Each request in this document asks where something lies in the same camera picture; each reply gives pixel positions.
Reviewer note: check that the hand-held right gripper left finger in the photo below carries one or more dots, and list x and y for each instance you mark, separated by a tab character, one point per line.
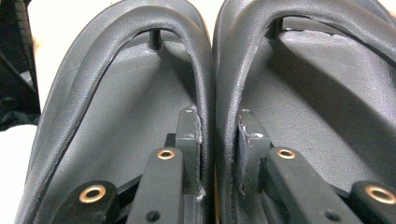
190	140

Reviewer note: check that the black flip-flop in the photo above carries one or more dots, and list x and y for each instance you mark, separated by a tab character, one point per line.
327	93
124	102

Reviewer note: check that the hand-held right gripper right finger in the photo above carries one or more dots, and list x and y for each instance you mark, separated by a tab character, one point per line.
249	149

